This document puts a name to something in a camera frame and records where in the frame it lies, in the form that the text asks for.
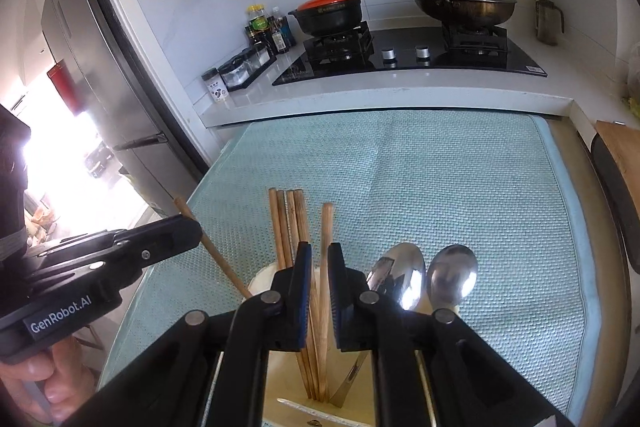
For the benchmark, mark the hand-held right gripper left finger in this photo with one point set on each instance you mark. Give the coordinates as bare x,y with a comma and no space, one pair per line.
302,297

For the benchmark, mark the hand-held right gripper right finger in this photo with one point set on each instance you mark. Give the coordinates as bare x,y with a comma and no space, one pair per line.
336,302

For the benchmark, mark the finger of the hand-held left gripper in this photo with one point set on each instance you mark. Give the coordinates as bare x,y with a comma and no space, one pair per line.
165,235

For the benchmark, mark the cream utensil holder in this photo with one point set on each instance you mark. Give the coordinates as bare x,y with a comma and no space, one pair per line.
285,387

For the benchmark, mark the metal spoon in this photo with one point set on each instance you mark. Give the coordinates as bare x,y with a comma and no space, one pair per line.
400,272
452,274

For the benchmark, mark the person's left hand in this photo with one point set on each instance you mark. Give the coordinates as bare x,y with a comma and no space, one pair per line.
60,374

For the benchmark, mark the white spice jar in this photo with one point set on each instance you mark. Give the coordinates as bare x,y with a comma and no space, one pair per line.
216,86

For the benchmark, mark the teal woven table mat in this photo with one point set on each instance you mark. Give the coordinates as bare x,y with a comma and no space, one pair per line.
425,167

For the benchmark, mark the grey refrigerator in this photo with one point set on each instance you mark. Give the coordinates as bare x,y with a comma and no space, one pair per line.
100,72

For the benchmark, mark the red hanging ornament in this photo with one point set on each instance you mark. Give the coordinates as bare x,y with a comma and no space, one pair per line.
62,84

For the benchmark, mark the spice jar rack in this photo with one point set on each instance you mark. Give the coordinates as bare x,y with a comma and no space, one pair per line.
245,67

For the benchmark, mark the white kitchen counter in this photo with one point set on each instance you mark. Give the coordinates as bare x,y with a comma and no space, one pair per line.
400,96

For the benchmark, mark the dark sauce bottle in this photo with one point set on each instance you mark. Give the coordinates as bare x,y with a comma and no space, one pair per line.
276,34
286,32

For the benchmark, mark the yellow-cap sauce bottle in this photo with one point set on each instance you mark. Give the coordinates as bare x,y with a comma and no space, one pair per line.
257,24

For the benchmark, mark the black gas cooktop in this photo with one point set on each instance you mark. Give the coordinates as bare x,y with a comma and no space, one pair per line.
405,52

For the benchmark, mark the black pot with orange lid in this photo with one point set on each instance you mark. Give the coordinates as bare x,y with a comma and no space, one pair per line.
327,14

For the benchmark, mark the wok with glass lid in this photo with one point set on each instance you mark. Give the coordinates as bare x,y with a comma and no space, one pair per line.
462,4

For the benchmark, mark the glass pitcher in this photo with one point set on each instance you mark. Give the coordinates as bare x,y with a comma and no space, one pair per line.
549,22

